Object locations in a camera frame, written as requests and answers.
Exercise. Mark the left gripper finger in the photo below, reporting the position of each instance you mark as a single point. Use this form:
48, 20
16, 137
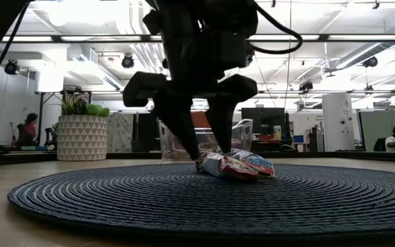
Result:
173, 113
225, 116

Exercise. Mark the granola bar red-ended wrapper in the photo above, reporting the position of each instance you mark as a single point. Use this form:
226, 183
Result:
231, 168
257, 161

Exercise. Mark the black background robot arm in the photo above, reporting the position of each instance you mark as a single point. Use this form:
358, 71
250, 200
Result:
50, 135

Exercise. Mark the clear plastic bin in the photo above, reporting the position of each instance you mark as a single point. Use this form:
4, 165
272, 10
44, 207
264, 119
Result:
243, 137

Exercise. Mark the black monitor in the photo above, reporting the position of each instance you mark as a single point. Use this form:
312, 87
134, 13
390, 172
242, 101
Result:
262, 118

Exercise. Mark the white patterned cloth cover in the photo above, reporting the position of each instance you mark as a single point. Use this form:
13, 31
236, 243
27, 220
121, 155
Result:
120, 132

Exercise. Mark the black ceiling spotlight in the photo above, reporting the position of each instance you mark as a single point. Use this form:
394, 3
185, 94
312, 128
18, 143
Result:
306, 85
128, 61
370, 61
11, 67

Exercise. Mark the small blue box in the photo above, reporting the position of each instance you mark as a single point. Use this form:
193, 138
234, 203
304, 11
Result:
298, 138

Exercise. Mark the round dark blue woven placemat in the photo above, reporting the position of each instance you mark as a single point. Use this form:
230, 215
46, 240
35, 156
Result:
218, 206

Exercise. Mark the potted succulent white patterned pot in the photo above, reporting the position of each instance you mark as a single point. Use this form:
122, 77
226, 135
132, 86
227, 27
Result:
82, 137

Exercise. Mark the white round column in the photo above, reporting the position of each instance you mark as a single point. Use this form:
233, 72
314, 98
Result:
338, 123

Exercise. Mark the grey-green partition panel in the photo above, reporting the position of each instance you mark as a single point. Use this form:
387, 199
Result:
372, 127

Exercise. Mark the black overhead light beam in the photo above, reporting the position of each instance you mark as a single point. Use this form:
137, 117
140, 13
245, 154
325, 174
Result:
355, 37

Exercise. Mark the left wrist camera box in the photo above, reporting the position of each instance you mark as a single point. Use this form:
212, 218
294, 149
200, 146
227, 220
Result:
233, 51

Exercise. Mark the white rectangular ceiling duct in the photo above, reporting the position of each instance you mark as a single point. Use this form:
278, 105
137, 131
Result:
81, 56

